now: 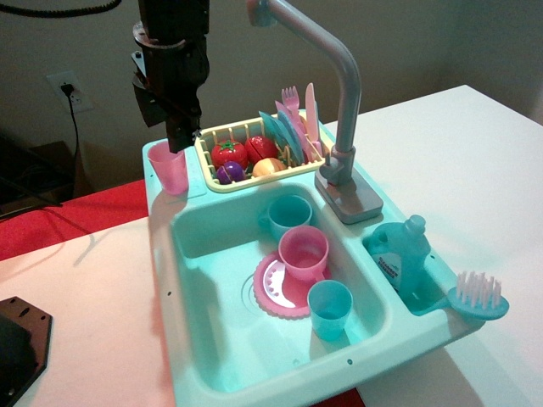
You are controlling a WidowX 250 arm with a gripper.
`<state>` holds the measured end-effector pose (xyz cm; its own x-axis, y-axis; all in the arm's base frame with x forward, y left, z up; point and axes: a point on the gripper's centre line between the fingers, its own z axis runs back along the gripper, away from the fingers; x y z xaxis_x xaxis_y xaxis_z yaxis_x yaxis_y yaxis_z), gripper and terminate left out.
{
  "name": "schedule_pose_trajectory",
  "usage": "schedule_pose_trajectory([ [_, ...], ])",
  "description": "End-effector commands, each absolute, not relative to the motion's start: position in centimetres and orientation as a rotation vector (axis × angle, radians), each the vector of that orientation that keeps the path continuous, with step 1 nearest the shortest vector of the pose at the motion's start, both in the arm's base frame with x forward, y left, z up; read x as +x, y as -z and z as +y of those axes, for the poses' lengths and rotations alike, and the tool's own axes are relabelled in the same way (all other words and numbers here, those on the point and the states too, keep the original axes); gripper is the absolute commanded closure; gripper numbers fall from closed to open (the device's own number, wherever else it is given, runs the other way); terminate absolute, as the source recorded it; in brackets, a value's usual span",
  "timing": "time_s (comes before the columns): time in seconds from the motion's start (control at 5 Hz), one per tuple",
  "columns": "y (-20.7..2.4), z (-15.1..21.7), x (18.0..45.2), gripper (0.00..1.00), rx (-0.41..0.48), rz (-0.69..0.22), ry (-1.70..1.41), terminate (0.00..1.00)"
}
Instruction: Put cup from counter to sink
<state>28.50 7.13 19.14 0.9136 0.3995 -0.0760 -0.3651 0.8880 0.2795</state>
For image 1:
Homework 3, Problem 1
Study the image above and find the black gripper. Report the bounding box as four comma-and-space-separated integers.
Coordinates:
132, 21, 210, 153

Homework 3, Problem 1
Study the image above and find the pink plastic tumbler cup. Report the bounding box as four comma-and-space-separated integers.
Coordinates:
148, 141, 188, 196

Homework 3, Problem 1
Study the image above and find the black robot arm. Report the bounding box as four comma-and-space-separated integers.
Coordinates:
132, 1, 210, 153

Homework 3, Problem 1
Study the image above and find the teal mug in sink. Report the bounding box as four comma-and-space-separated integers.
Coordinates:
258, 194, 313, 242

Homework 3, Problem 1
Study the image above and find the pink mug in sink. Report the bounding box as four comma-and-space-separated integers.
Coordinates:
278, 226, 329, 282

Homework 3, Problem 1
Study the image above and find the teal toy sink unit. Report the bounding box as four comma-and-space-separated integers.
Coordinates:
143, 118, 482, 406

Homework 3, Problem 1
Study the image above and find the blue tumbler cup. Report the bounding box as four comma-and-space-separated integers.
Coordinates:
307, 280, 353, 342

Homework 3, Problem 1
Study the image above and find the red toy tomato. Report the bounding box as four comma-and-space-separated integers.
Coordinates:
210, 140, 249, 170

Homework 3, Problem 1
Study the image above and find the cream dish drying rack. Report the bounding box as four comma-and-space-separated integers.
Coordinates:
195, 112, 333, 193

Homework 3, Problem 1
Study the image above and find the purple toy eggplant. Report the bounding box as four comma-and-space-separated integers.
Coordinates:
216, 161, 245, 185

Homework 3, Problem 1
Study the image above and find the red toy apple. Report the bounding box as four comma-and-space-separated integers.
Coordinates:
244, 136, 278, 164

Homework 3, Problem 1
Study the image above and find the orange toy fruit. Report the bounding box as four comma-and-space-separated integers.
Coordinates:
252, 158, 287, 177

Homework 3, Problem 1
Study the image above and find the teal toy plate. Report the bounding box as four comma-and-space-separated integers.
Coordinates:
259, 111, 305, 164

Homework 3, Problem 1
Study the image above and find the pink toy fork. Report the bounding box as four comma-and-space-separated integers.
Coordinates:
281, 86, 305, 134

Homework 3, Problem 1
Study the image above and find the pink toy knife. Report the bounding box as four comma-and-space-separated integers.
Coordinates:
305, 82, 319, 142

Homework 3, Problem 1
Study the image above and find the grey toy faucet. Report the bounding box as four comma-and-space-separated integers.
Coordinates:
246, 1, 383, 225

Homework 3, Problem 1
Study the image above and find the red cloth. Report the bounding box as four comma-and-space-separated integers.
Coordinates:
1, 180, 148, 260

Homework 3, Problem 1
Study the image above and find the pink scalloped toy plate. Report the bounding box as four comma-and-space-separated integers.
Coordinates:
253, 250, 316, 320

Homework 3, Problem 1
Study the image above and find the blue toy soap bottle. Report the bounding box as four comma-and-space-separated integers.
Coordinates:
364, 215, 430, 299

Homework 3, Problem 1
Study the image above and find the blue dish brush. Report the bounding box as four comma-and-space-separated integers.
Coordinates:
414, 271, 510, 321

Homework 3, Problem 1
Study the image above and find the white wall power outlet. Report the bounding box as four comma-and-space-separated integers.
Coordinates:
46, 70, 93, 114

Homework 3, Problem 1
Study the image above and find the black power cable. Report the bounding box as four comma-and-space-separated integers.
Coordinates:
0, 83, 94, 238

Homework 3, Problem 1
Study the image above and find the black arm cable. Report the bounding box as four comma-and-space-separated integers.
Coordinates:
0, 0, 123, 19

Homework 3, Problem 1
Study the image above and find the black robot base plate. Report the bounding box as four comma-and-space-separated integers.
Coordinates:
1, 296, 53, 406

